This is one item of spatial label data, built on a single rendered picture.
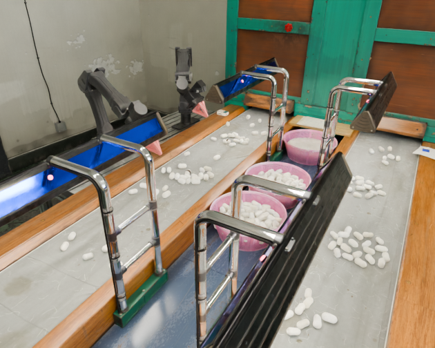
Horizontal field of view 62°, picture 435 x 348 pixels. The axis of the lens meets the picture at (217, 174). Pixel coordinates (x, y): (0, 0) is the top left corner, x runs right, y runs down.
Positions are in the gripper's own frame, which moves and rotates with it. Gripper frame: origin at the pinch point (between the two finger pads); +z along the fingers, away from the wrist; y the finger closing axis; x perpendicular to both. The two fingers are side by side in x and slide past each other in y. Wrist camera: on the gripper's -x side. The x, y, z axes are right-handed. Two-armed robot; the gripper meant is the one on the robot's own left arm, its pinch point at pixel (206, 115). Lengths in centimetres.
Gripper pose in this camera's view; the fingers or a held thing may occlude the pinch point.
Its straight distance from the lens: 184.3
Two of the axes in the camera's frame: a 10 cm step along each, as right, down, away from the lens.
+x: -5.7, 5.1, 6.4
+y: 4.9, -4.1, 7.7
